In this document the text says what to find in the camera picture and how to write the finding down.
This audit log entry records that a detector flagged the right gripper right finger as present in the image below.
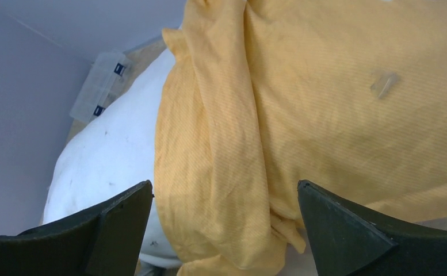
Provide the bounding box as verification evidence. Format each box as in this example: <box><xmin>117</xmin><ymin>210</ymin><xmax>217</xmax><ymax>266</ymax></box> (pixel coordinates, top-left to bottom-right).
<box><xmin>297</xmin><ymin>180</ymin><xmax>447</xmax><ymax>276</ymax></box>

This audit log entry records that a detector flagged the clear plastic organizer box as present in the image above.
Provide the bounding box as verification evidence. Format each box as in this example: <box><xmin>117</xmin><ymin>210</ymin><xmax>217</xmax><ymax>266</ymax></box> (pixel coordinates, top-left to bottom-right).
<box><xmin>69</xmin><ymin>51</ymin><xmax>133</xmax><ymax>124</ymax></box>

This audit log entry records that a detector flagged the white pillow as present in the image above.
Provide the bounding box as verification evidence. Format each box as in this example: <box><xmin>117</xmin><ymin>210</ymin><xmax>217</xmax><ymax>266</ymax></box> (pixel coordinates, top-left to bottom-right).
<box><xmin>41</xmin><ymin>47</ymin><xmax>186</xmax><ymax>270</ymax></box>

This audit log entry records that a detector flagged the orange Mickey Mouse pillowcase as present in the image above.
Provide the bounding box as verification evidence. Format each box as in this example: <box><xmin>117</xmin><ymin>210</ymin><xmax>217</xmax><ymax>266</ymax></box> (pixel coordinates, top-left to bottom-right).
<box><xmin>154</xmin><ymin>1</ymin><xmax>447</xmax><ymax>275</ymax></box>

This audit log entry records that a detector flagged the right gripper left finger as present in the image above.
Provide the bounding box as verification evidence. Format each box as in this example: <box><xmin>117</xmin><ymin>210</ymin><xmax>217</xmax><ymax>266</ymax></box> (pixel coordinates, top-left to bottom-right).
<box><xmin>0</xmin><ymin>181</ymin><xmax>153</xmax><ymax>275</ymax></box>

